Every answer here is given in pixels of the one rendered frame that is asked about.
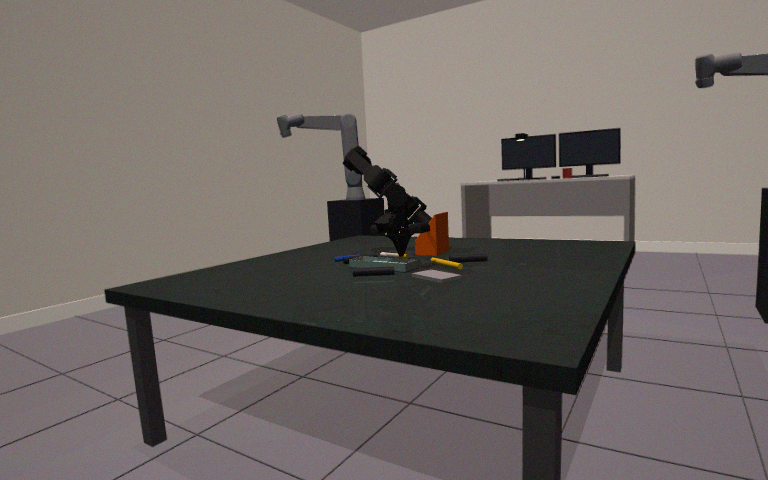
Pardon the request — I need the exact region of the yellow cylinder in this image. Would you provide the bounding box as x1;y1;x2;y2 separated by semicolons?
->
431;258;463;270

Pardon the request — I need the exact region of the cream cylinder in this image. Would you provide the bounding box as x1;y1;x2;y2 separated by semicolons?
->
380;252;409;259

